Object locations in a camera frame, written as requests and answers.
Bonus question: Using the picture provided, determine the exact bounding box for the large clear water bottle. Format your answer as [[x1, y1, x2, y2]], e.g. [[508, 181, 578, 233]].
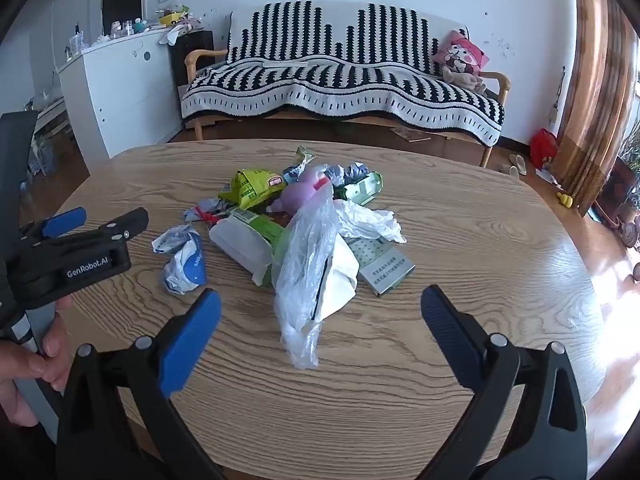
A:
[[27, 140, 58, 176]]

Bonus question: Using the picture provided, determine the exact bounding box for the white tissue pack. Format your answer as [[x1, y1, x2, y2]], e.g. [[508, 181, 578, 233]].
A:
[[310, 235, 361, 322]]

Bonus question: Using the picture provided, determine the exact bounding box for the person's left hand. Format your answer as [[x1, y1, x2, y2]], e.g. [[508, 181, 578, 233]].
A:
[[0, 301, 74, 427]]

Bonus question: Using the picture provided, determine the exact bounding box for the red bag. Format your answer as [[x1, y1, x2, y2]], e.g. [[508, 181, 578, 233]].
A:
[[529, 128, 560, 168]]

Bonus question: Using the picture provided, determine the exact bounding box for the grey cigarette box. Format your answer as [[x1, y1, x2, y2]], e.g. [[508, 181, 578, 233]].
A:
[[347, 237, 417, 298]]

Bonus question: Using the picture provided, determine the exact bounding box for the black cabinet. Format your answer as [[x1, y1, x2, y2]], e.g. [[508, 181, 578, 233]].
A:
[[167, 30, 216, 106]]

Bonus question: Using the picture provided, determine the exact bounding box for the white low shelf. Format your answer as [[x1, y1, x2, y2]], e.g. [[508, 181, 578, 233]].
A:
[[30, 97, 69, 137]]

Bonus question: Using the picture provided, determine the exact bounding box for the brown patterned curtain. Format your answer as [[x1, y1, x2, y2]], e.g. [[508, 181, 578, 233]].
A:
[[555, 0, 640, 211]]

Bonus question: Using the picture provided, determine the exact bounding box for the small grey red wrapper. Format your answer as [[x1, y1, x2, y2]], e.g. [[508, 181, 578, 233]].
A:
[[181, 197, 231, 223]]

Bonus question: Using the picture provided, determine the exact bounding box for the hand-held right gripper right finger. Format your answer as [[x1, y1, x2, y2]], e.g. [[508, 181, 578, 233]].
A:
[[420, 285, 588, 480]]

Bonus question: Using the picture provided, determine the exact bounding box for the flat cardboard piece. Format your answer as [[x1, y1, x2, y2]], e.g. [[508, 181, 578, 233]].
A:
[[390, 127, 431, 144]]

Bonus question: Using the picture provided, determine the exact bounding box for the white cabinet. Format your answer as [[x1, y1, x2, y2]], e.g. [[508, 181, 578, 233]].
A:
[[57, 27, 183, 161]]

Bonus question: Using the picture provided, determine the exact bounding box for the green yellow snack wrapper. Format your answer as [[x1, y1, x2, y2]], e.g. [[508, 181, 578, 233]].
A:
[[218, 169, 287, 211]]

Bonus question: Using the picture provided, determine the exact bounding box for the brown plush toy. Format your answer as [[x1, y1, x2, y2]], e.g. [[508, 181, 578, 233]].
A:
[[442, 67, 488, 96]]

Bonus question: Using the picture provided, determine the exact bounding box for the grey blue wrapper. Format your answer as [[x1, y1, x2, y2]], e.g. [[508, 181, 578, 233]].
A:
[[327, 161, 371, 188]]

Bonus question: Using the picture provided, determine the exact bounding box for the clear plastic bag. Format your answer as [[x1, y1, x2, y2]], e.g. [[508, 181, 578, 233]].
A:
[[272, 187, 341, 371]]

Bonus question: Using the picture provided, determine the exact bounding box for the pink cartoon cushion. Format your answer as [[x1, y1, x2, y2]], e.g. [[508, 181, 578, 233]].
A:
[[432, 30, 490, 78]]

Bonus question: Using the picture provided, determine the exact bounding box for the dark red plant pot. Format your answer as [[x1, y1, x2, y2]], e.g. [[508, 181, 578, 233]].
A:
[[595, 155, 640, 246]]

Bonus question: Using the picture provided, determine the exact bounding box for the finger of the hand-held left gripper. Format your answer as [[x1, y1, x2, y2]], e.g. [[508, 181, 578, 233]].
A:
[[20, 206, 87, 241], [75, 207, 150, 247]]

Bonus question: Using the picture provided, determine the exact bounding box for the green white carton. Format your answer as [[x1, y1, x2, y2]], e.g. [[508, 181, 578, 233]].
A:
[[334, 171, 386, 206]]

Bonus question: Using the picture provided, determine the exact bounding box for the wooden frame sofa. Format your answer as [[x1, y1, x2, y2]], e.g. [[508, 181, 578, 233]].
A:
[[184, 0, 512, 168]]

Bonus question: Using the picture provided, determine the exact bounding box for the white tissue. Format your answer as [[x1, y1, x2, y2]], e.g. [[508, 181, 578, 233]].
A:
[[332, 199, 408, 245]]

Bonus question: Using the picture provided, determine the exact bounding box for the pile of small bottles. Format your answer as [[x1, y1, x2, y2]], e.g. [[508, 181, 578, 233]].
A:
[[106, 16, 151, 39]]

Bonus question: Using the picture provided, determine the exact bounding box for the blue white wrapper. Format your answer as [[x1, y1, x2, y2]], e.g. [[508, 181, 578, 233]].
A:
[[151, 224, 210, 296]]

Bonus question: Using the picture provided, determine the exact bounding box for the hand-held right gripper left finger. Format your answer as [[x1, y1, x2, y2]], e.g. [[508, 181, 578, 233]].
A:
[[56, 288, 226, 480]]

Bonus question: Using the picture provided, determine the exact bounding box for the small green foil packet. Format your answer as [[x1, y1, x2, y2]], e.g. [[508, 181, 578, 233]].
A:
[[282, 146, 317, 183]]

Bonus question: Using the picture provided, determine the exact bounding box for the purple pink squishy toy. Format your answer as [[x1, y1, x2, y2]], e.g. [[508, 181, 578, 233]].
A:
[[272, 167, 335, 213]]

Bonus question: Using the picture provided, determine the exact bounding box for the white green soft package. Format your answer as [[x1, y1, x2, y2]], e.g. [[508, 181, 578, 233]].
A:
[[209, 210, 286, 288]]

